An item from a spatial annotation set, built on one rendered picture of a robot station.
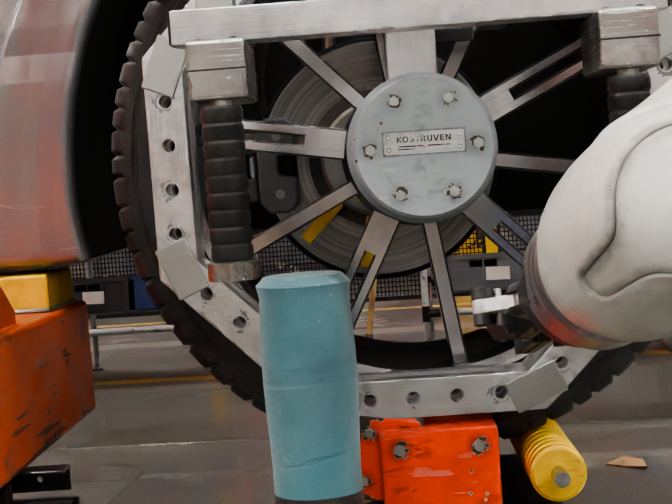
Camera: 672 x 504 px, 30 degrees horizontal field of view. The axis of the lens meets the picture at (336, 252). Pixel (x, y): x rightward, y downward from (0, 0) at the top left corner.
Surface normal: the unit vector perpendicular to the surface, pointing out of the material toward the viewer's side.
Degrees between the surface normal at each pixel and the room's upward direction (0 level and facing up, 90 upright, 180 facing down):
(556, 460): 90
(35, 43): 90
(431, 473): 90
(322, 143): 90
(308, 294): 102
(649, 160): 65
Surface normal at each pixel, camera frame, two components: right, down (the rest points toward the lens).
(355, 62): -0.03, 0.06
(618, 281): -0.69, 0.63
